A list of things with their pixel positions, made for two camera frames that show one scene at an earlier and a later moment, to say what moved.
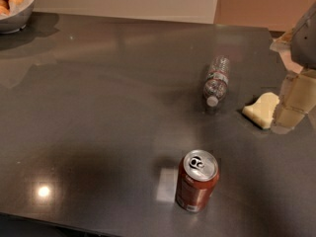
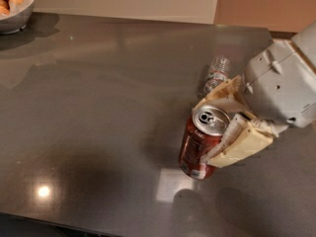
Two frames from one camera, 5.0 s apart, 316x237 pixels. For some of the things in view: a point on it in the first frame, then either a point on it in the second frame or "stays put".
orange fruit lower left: [4, 11] stays put
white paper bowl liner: [16, 8] stays put
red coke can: [197, 175] → [200, 132]
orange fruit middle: [16, 0] stays put
